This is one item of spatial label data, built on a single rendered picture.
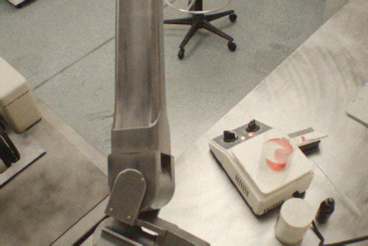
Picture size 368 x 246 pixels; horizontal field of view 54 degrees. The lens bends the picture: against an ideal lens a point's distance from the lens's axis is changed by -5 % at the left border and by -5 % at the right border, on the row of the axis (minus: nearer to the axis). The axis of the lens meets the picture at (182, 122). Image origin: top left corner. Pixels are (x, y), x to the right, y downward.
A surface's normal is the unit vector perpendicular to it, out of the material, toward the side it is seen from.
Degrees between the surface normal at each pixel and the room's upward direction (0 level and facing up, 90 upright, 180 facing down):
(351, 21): 0
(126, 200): 32
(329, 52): 0
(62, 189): 0
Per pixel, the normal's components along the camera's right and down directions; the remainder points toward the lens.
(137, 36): -0.20, -0.17
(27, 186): -0.04, -0.65
